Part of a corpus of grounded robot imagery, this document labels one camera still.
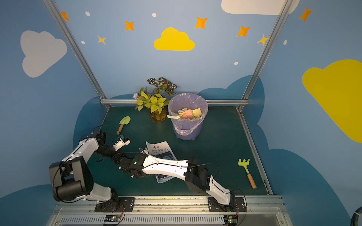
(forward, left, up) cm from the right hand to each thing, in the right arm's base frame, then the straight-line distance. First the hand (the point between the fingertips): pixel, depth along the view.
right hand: (152, 164), depth 81 cm
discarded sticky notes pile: (+36, -20, +6) cm, 41 cm away
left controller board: (-27, +17, -9) cm, 33 cm away
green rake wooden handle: (+8, -58, -9) cm, 60 cm away
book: (+12, -3, -5) cm, 14 cm away
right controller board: (-23, -44, -10) cm, 51 cm away
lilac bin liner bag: (+19, -19, +13) cm, 30 cm away
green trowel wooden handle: (+28, +32, -6) cm, 43 cm away
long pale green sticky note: (+21, -12, +19) cm, 31 cm away
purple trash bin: (+24, -25, -4) cm, 35 cm away
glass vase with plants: (+36, +2, +17) cm, 39 cm away
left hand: (+6, +20, -2) cm, 21 cm away
